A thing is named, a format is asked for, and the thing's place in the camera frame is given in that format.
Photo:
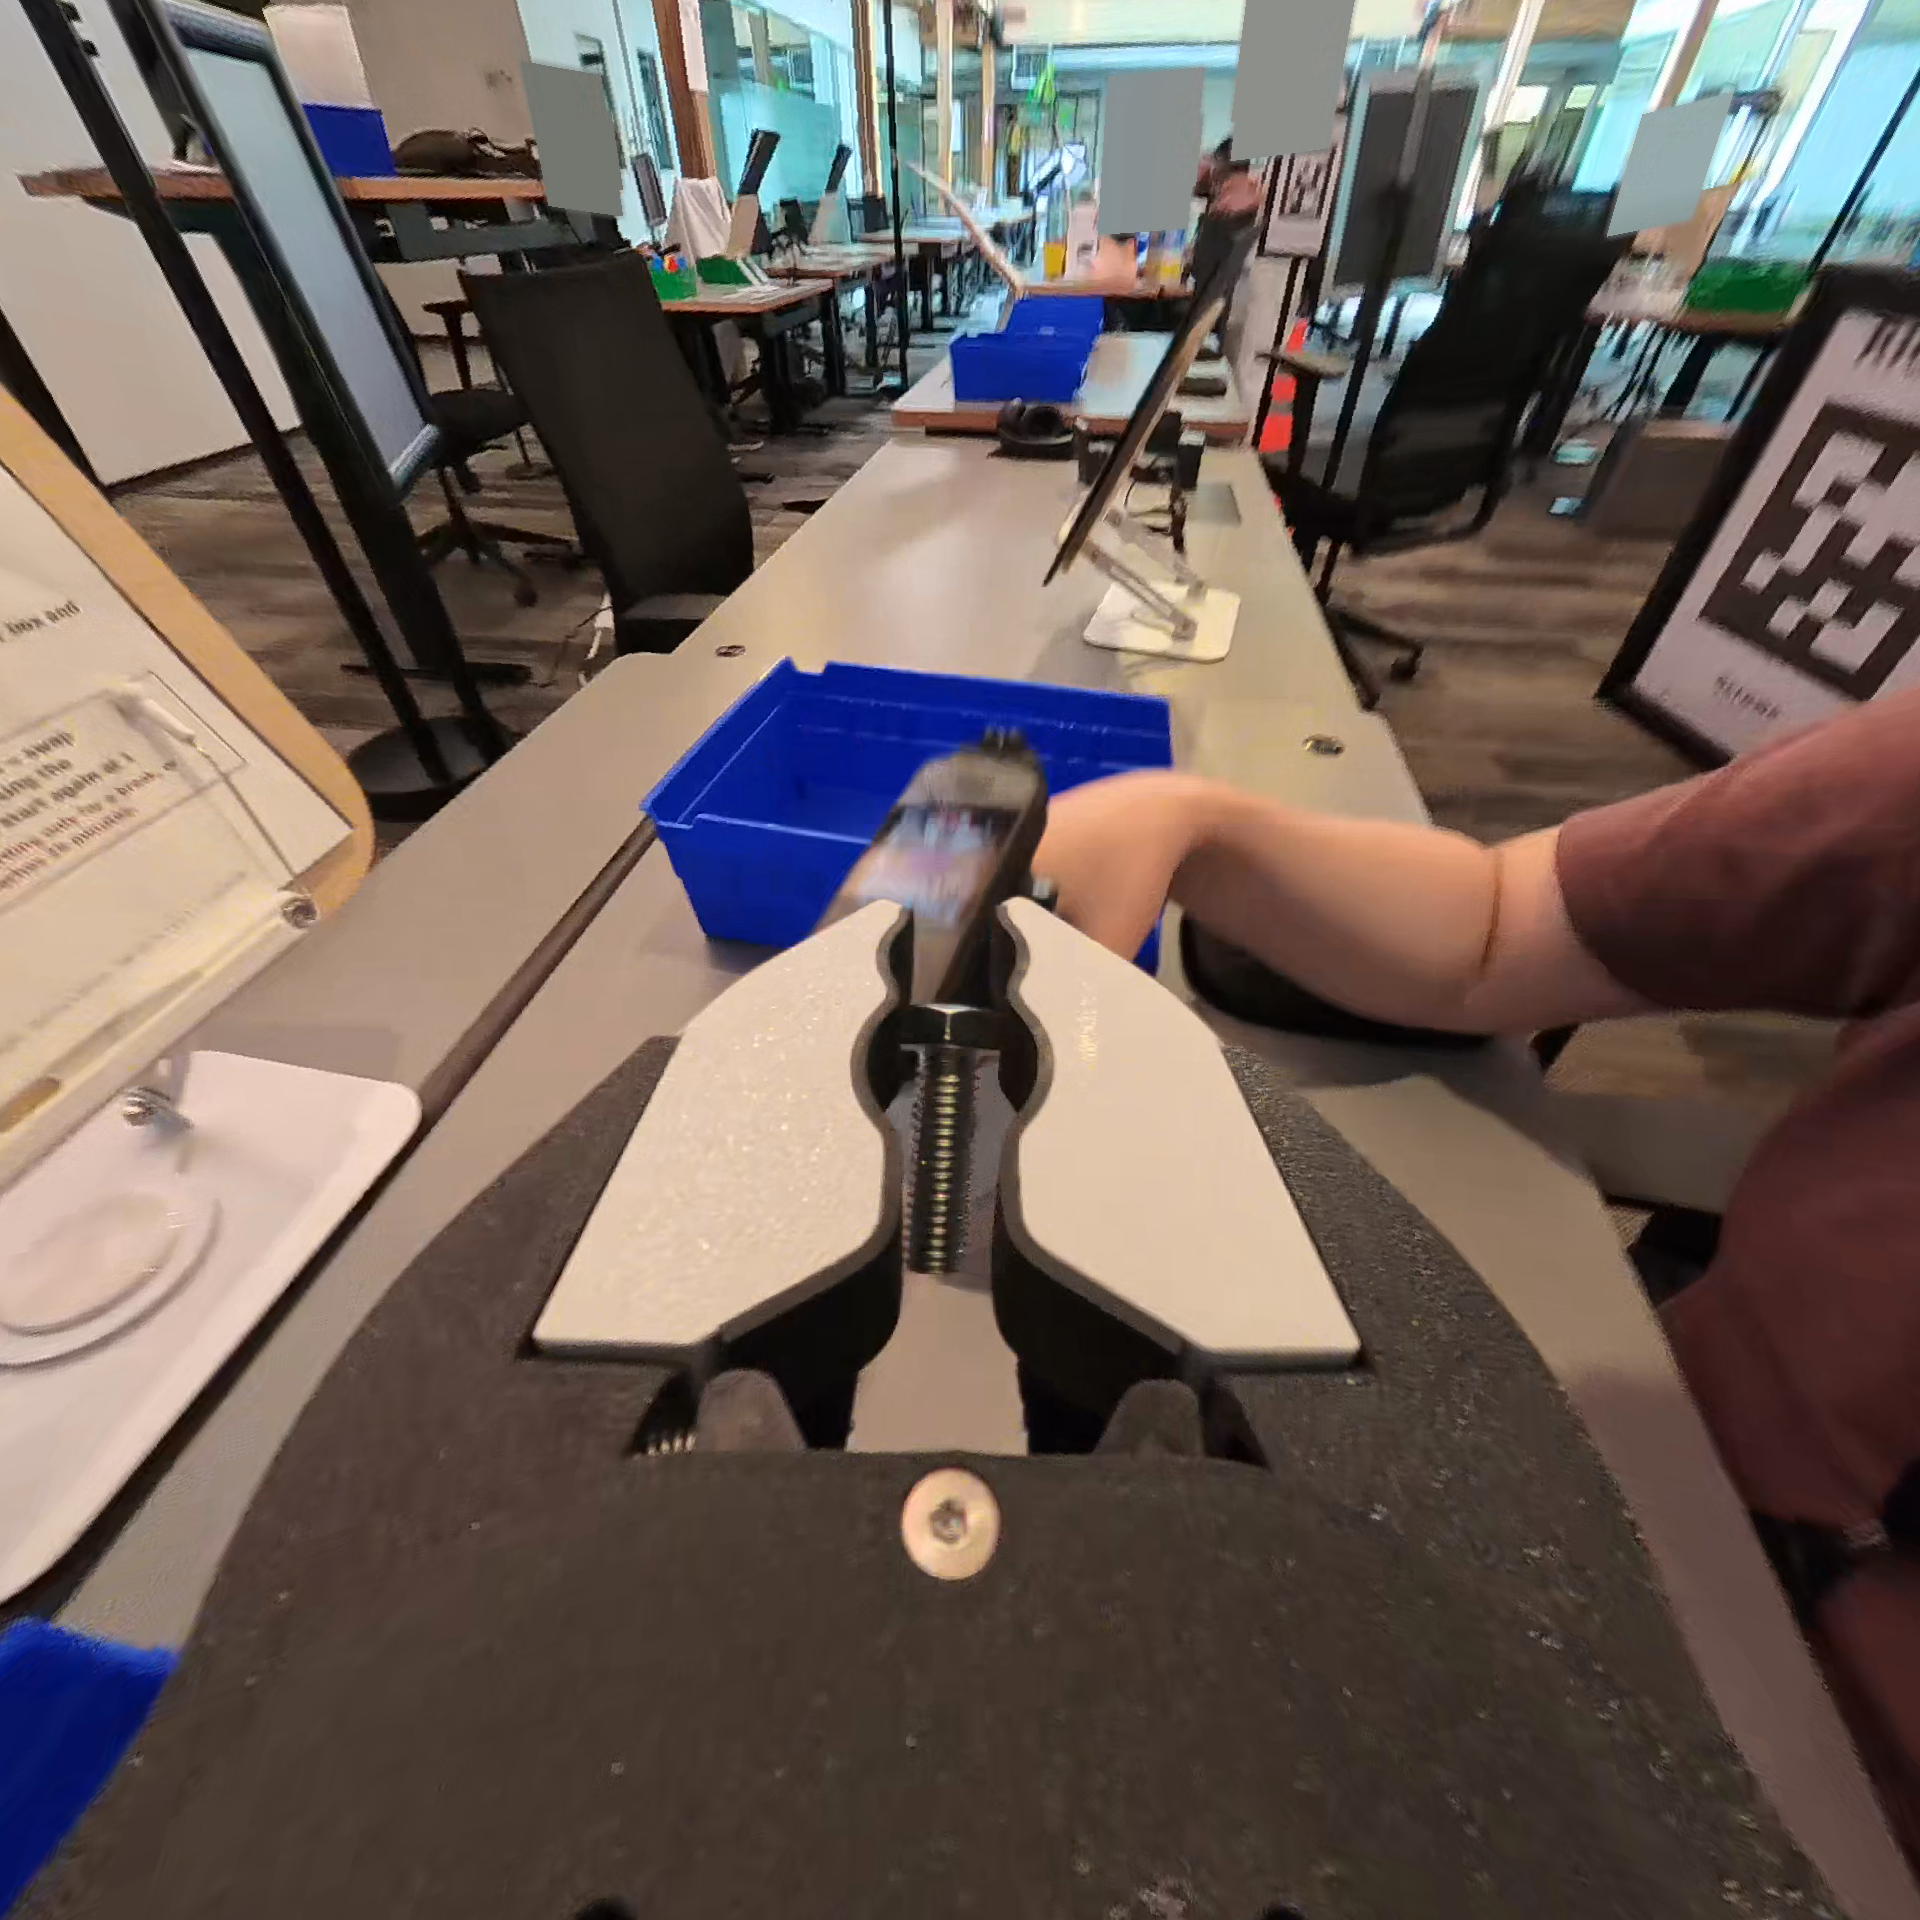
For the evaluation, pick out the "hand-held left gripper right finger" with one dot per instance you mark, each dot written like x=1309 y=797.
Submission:
x=1186 y=1186

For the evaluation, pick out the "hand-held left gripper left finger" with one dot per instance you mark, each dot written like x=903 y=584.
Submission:
x=706 y=1186

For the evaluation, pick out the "blue plastic bin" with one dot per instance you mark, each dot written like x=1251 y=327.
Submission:
x=68 y=1740
x=750 y=842
x=1028 y=353

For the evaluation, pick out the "steel hex bolt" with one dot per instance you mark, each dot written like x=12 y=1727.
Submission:
x=941 y=1157

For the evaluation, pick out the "person's right hand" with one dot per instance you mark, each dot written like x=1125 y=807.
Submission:
x=1125 y=856

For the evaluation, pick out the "black chair armrest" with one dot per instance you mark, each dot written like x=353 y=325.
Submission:
x=1276 y=998

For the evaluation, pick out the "white stand base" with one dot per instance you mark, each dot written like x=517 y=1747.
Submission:
x=300 y=1140
x=1163 y=621

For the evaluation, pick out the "black headphones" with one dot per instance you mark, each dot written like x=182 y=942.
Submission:
x=1037 y=428

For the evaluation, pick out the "wooden document board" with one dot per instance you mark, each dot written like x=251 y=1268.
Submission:
x=1157 y=406

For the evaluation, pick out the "orange traffic cone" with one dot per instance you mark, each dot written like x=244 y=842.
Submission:
x=1276 y=422

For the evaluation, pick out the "black office chair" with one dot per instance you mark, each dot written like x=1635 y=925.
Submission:
x=1442 y=422
x=600 y=422
x=480 y=422

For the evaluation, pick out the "green baseplate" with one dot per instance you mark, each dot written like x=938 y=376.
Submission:
x=730 y=270

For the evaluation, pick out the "small marker sign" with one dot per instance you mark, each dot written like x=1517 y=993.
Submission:
x=1302 y=203

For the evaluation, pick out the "instruction sheet on stand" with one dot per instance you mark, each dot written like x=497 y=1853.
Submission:
x=226 y=676

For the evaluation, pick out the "white instruction sheet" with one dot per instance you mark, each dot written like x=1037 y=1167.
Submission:
x=90 y=780

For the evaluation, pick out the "grey trash can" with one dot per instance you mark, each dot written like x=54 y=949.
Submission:
x=1650 y=482

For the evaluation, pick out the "framed board on black stand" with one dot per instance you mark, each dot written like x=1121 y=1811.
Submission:
x=300 y=256

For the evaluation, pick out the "framed marker sign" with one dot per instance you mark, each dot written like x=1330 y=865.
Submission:
x=1830 y=570

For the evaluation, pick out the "blue storage box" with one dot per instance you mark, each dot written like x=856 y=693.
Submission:
x=349 y=143

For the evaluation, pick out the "wooden top desk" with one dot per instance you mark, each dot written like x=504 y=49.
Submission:
x=149 y=184

